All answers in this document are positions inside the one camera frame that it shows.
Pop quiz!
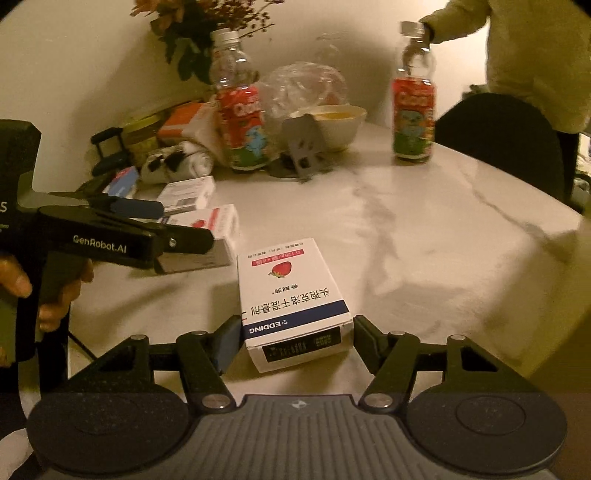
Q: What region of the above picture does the flower bouquet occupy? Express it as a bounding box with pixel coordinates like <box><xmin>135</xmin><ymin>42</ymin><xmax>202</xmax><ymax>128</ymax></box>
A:
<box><xmin>130</xmin><ymin>0</ymin><xmax>274</xmax><ymax>85</ymax></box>

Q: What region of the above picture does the black cable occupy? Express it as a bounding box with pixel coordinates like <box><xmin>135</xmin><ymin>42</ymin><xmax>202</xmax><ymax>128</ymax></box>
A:
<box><xmin>68</xmin><ymin>323</ymin><xmax>99</xmax><ymax>361</ymax></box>

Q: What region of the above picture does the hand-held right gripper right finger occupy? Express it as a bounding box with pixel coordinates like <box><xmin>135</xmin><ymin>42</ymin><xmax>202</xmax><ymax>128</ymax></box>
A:
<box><xmin>353</xmin><ymin>315</ymin><xmax>518</xmax><ymax>410</ymax></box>

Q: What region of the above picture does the white marble desktop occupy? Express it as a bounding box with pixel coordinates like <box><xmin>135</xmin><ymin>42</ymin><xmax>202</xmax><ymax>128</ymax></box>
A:
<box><xmin>0</xmin><ymin>120</ymin><xmax>591</xmax><ymax>480</ymax></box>

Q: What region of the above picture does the person's left hand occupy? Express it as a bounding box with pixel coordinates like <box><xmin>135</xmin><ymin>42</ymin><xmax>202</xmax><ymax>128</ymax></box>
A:
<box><xmin>0</xmin><ymin>255</ymin><xmax>95</xmax><ymax>332</ymax></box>

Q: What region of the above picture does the plain white medicine box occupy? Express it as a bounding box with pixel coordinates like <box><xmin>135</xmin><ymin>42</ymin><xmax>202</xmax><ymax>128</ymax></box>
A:
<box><xmin>156</xmin><ymin>176</ymin><xmax>217</xmax><ymax>214</ymax></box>

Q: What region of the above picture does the strawberry print white box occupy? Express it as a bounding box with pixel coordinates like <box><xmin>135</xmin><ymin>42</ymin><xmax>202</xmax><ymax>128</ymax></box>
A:
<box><xmin>154</xmin><ymin>204</ymin><xmax>242</xmax><ymax>274</ymax></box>
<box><xmin>237</xmin><ymin>237</ymin><xmax>355</xmax><ymax>374</ymax></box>

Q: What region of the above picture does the glass jar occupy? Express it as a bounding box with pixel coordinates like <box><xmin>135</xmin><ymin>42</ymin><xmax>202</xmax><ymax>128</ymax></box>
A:
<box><xmin>121</xmin><ymin>114</ymin><xmax>163</xmax><ymax>157</ymax></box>

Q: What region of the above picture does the black chair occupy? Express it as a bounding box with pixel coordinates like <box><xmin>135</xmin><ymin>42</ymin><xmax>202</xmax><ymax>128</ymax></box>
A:
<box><xmin>434</xmin><ymin>92</ymin><xmax>581</xmax><ymax>206</ymax></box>

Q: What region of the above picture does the clear plastic bag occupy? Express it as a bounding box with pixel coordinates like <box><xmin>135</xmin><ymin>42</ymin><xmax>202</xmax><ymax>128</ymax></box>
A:
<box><xmin>257</xmin><ymin>61</ymin><xmax>348</xmax><ymax>121</ymax></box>

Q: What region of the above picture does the orange white packet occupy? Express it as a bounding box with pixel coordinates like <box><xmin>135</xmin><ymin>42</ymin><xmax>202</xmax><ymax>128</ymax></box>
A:
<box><xmin>156</xmin><ymin>102</ymin><xmax>220</xmax><ymax>145</ymax></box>

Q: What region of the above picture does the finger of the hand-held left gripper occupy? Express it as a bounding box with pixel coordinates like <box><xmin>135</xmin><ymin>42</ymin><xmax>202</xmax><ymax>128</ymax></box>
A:
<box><xmin>48</xmin><ymin>191</ymin><xmax>164</xmax><ymax>219</ymax></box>
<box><xmin>149</xmin><ymin>224</ymin><xmax>215</xmax><ymax>260</ymax></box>

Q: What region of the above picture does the small blue red box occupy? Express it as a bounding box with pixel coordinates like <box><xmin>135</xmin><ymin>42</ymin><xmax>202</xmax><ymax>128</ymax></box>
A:
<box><xmin>102</xmin><ymin>165</ymin><xmax>140</xmax><ymax>198</ymax></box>

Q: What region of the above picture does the black metal holder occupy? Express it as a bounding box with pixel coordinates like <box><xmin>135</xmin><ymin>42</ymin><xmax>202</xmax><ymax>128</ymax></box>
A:
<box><xmin>90</xmin><ymin>126</ymin><xmax>131</xmax><ymax>177</ymax></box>

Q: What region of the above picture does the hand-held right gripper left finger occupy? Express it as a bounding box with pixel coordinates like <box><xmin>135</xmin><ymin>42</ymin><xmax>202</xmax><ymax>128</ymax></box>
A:
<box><xmin>74</xmin><ymin>316</ymin><xmax>243</xmax><ymax>410</ymax></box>

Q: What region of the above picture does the grey phone stand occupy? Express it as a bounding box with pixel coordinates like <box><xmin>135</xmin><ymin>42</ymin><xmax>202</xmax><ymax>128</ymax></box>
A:
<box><xmin>269</xmin><ymin>114</ymin><xmax>332</xmax><ymax>182</ymax></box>

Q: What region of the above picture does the white black rolled cloth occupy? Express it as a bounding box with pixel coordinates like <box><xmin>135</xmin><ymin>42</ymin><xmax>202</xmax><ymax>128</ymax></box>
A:
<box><xmin>140</xmin><ymin>141</ymin><xmax>216</xmax><ymax>185</ymax></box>

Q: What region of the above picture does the red label drink bottle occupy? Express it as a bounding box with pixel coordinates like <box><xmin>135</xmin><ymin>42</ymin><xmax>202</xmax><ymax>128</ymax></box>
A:
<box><xmin>392</xmin><ymin>21</ymin><xmax>438</xmax><ymax>163</ymax></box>
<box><xmin>209</xmin><ymin>28</ymin><xmax>269</xmax><ymax>172</ymax></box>

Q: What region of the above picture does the cream bowl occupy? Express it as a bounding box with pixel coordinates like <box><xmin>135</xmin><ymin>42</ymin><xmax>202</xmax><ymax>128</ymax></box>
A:
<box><xmin>290</xmin><ymin>104</ymin><xmax>369</xmax><ymax>153</ymax></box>

